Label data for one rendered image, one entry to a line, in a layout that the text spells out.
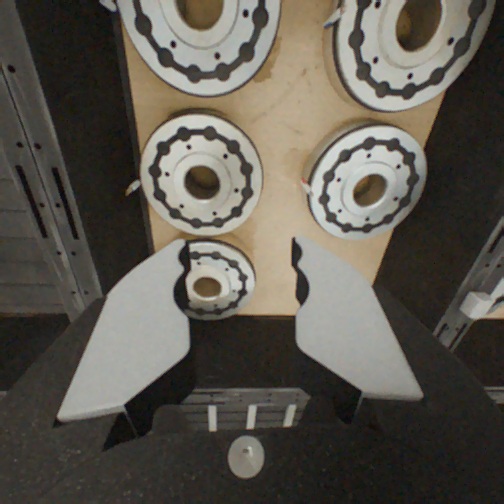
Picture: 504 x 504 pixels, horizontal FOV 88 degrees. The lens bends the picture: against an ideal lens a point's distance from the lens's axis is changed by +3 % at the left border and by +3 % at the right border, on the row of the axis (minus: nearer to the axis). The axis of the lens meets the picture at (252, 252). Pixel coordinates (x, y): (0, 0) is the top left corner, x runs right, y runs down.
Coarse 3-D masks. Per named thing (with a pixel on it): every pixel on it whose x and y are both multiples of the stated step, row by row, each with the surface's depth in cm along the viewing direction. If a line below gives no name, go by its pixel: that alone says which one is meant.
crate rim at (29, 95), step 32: (0, 0) 11; (0, 32) 11; (32, 32) 12; (32, 64) 12; (32, 96) 13; (32, 128) 13; (64, 160) 14; (64, 192) 16; (64, 224) 16; (96, 256) 18; (480, 256) 19; (96, 288) 19; (448, 320) 22; (224, 384) 26; (256, 384) 26; (288, 384) 27
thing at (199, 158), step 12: (192, 156) 20; (204, 156) 20; (216, 156) 21; (180, 168) 21; (216, 168) 21; (180, 180) 21; (228, 180) 21; (180, 192) 22; (228, 192) 22; (192, 204) 22; (204, 204) 22; (216, 204) 22
